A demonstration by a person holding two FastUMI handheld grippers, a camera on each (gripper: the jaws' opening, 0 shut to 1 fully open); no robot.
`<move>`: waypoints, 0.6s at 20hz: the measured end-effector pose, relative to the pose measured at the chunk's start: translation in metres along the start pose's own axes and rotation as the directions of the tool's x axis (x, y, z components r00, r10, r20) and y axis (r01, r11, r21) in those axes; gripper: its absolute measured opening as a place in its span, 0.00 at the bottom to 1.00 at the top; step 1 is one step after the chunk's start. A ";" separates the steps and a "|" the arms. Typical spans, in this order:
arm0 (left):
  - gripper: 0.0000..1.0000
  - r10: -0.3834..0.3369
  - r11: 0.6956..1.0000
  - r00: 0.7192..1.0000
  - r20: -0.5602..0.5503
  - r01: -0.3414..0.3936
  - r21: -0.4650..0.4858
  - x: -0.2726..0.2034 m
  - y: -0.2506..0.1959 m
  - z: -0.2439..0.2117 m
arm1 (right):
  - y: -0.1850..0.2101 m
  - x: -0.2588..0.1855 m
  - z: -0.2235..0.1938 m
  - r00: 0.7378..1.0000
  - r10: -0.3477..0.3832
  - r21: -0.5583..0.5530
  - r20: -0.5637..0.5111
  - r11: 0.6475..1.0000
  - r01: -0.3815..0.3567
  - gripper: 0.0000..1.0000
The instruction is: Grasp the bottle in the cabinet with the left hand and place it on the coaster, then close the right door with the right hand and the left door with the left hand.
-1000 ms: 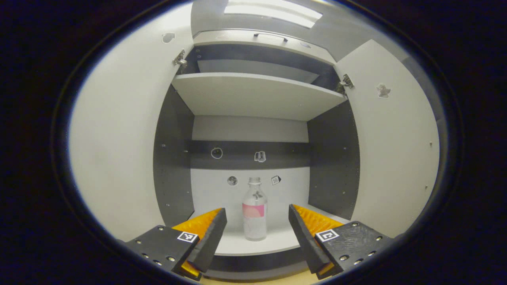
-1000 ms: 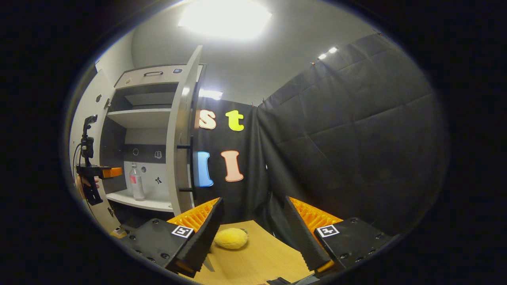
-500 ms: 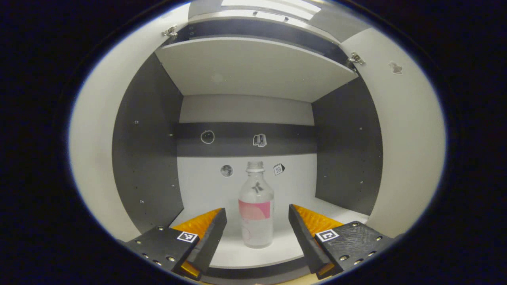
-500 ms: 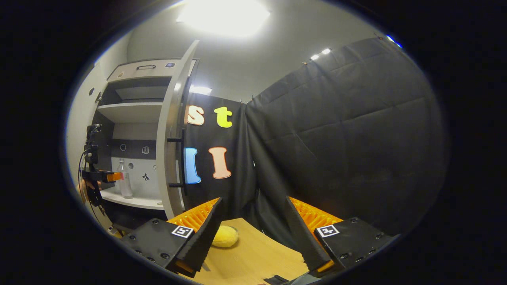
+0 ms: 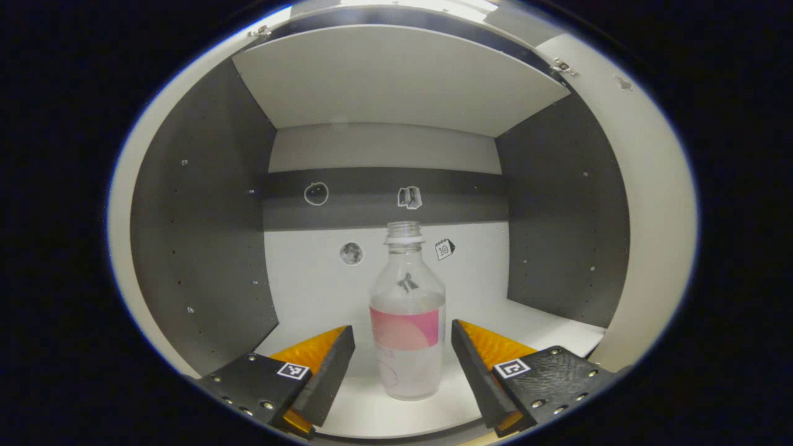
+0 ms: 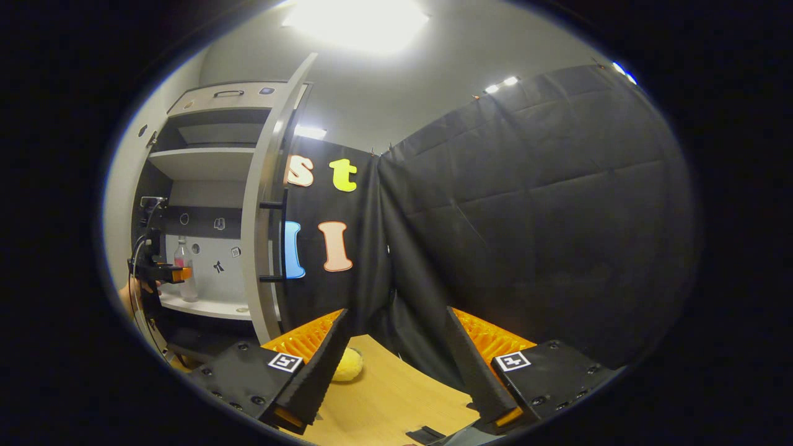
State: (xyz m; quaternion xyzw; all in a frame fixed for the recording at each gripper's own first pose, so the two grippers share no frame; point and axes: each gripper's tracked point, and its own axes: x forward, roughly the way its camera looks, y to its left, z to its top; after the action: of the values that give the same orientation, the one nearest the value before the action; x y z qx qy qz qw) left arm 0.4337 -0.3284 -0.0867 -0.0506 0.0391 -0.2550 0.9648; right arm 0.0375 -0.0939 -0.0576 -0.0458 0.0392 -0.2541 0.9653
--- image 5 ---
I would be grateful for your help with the white and grey cabinet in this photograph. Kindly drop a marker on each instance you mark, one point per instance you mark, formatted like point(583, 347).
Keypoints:
point(384, 80)

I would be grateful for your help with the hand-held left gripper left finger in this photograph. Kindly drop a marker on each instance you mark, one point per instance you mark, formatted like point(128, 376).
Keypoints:
point(328, 384)

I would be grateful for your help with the clear plastic bottle pink label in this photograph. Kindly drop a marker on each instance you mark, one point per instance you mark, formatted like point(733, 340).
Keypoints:
point(406, 365)

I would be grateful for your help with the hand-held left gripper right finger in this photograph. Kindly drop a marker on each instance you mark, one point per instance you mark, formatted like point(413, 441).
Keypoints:
point(477, 378)

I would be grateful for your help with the white cabinet door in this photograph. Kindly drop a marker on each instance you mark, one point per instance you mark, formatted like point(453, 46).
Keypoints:
point(217, 65)
point(650, 217)

